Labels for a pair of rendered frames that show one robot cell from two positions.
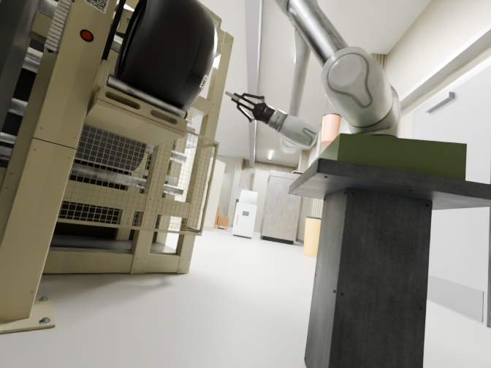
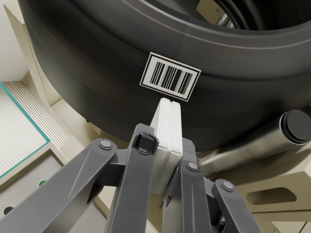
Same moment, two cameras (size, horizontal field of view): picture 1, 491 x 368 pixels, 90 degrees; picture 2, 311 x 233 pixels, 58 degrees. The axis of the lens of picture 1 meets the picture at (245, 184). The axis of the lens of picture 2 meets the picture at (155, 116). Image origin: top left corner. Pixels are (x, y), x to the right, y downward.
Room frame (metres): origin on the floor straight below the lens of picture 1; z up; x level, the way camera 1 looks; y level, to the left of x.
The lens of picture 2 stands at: (1.10, -0.05, 0.99)
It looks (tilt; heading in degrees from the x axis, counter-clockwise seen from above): 7 degrees up; 107
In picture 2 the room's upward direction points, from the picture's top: 43 degrees counter-clockwise
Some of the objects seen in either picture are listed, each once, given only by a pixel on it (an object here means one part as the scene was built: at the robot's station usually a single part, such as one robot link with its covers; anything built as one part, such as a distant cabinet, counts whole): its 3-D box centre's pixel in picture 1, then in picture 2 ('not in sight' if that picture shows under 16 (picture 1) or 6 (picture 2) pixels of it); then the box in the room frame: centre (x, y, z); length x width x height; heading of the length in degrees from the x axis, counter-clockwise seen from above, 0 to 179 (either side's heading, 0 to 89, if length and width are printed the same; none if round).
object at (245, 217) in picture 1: (246, 213); not in sight; (6.92, -0.16, 0.65); 0.69 x 0.59 x 1.29; 179
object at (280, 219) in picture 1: (283, 209); not in sight; (7.86, -1.32, 1.01); 1.57 x 1.22 x 2.03; 177
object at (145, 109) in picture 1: (144, 112); (258, 182); (1.00, 0.47, 0.83); 0.36 x 0.09 x 0.06; 130
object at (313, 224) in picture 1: (316, 236); not in sight; (4.93, -1.54, 0.37); 0.48 x 0.47 x 0.75; 87
